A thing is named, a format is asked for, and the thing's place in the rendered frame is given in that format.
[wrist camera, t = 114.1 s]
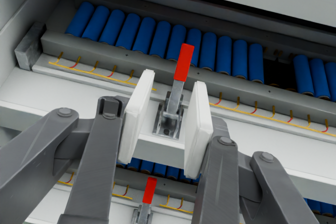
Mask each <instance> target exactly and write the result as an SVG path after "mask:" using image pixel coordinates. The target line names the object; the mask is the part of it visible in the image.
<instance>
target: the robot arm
mask: <svg viewBox="0 0 336 224"><path fill-rule="evenodd" d="M154 76H155V72H154V71H153V70H149V69H146V70H144V71H143V73H142V75H141V77H140V80H139V82H138V84H137V86H136V88H135V90H134V92H133V94H132V96H131V98H129V97H125V96H120V95H116V96H102V97H100V98H99V99H98V101H97V108H96V115H95V118H90V119H85V118H79V113H78V112H77V111H76V110H74V109H71V108H67V107H60V108H55V109H53V110H51V111H50V112H49V113H47V114H46V115H45V116H43V117H42V118H40V119H39V120H38V121H36V122H35V123H34V124H32V125H31V126H30V127H28V128H27V129H25V130H24V131H23V132H21V133H20V134H19V135H17V136H16V137H15V138H13V139H12V140H11V141H9V142H8V143H6V144H5V145H4V146H2V147H1V148H0V224H23V222H24V221H25V220H26V219H27V218H28V216H29V215H30V214H31V213H32V212H33V210H34V209H35V208H36V207H37V206H38V204H39V203H40V202H41V201H42V200H43V198H44V197H45V196H46V195H47V194H48V192H49V191H50V190H51V189H52V188H53V186H54V185H55V184H56V183H57V182H58V180H59V179H60V178H61V177H62V176H63V174H64V173H65V172H66V171H67V170H68V168H69V167H70V166H71V165H72V164H73V162H74V159H81V161H80V164H79V167H78V170H77V173H76V176H75V179H74V182H73V185H72V189H71V192H70V195H69V198H68V201H67V204H66V207H65V210H64V213H63V214H62V213H61V214H60V216H59V219H58V221H57V224H109V214H110V207H111V199H112V192H113V185H114V178H115V170H116V163H122V164H126V165H127V164H128V163H130V162H131V159H132V156H133V153H134V150H135V147H136V144H137V140H138V137H139V134H140V131H141V128H142V125H143V122H144V119H145V115H146V112H147V109H148V105H149V100H150V95H151V90H152V86H153V81H154ZM200 172H201V175H200ZM184 176H185V177H186V178H189V179H193V180H196V179H198V178H199V176H200V179H199V182H198V185H197V188H196V191H195V193H196V198H195V204H194V209H193V215H192V220H191V224H240V210H241V213H242V216H243V218H244V221H245V224H320V223H319V221H318V220H317V218H316V217H315V215H314V214H313V212H312V211H311V209H310V207H309V206H308V204H307V203H306V201H305V200H304V198H303V197H302V195H301V193H300V192H299V190H298V189H297V187H296V186H295V184H294V183H293V181H292V179H291V178H290V176H289V175H288V173H287V172H286V170H285V169H284V167H283V166H282V164H281V162H280V161H279V160H278V159H277V158H276V157H275V156H273V155H272V154H271V153H268V152H264V151H255V152H254V153H253V155H252V157H251V156H249V155H246V154H244V153H242V152H240V151H238V145H237V143H236V142H235V141H234V140H232V139H231V138H230V134H229V130H228V126H227V123H226V122H225V121H224V120H223V119H222V118H219V117H215V116H211V112H210V106H209V100H208V94H207V87H206V84H205V83H204V82H201V81H197V82H195V83H194V87H193V91H192V94H191V98H190V102H189V106H188V109H187V113H186V117H185V143H184Z"/></svg>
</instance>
